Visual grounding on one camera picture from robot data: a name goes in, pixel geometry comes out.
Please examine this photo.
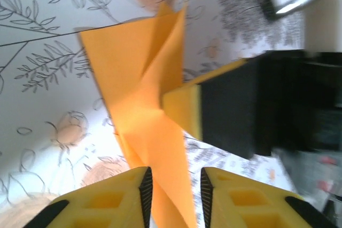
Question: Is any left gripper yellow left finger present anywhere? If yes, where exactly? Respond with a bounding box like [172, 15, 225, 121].
[28, 166, 154, 228]

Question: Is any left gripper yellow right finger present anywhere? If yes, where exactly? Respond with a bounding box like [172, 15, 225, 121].
[200, 167, 342, 228]

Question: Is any orange plastic object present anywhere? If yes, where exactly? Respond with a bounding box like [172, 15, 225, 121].
[79, 0, 199, 228]

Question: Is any floral patterned table cover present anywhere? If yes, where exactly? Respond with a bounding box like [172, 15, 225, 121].
[0, 0, 342, 228]

